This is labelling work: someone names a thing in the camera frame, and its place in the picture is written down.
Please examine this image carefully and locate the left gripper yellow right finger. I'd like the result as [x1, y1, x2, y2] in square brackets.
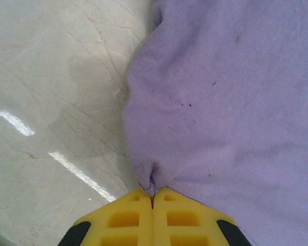
[152, 187, 249, 246]

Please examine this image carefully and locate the purple t-shirt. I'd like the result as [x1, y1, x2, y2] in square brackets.
[123, 0, 308, 246]

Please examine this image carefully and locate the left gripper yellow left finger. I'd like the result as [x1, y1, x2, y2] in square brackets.
[57, 188, 154, 246]

